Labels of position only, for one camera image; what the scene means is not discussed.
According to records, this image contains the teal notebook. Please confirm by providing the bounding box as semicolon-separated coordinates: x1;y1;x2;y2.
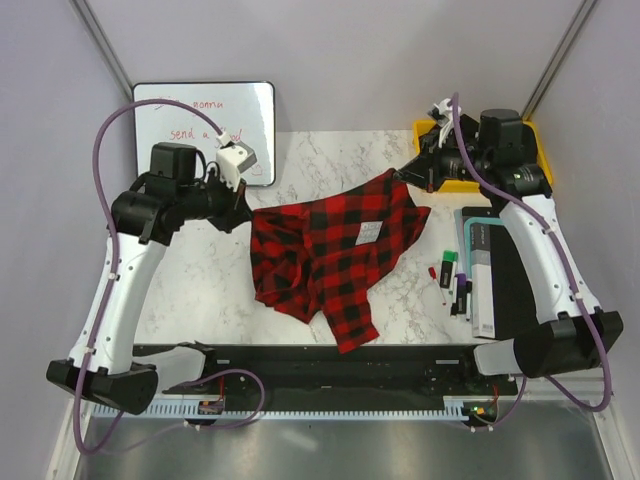
463;217;504;275

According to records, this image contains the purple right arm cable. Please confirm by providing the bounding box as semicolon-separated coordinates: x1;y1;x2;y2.
448;91;616;433

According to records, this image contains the black folder stack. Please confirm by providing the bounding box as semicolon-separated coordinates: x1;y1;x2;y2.
454;206;538;340

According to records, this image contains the aluminium frame rail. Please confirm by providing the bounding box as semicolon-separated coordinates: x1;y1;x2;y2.
69;357;617;401

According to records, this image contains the purple cap marker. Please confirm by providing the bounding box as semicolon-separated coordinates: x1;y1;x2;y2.
455;273;467;301

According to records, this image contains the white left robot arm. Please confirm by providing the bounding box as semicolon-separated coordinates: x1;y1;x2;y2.
46;142;257;415

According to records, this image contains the red black plaid shirt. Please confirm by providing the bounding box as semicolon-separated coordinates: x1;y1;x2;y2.
250;169;431;354

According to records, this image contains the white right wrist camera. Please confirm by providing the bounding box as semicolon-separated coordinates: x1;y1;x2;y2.
428;98;461;148

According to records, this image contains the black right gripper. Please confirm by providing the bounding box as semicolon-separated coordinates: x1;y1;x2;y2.
395;128;493;193

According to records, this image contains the yellow plastic bin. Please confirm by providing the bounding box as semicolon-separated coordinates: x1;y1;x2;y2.
413;118;554;194

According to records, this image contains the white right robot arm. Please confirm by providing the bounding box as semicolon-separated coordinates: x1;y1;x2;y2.
399;99;623;394

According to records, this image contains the white slotted cable duct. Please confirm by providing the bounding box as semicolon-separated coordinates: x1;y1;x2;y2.
92;397;321;420

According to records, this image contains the green cap marker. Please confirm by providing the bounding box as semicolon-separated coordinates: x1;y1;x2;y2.
439;250;458;289

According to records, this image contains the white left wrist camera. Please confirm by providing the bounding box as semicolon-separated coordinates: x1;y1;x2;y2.
216;142;257;190

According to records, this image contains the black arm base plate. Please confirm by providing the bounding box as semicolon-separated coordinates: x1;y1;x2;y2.
169;345;517;413

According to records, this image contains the white dry erase board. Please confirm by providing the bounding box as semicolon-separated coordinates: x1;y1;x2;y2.
133;81;276;186

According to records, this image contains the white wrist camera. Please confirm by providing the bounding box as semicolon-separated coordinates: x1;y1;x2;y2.
428;98;461;148
216;142;257;190

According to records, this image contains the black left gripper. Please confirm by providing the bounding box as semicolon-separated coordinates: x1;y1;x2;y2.
178;167;254;234

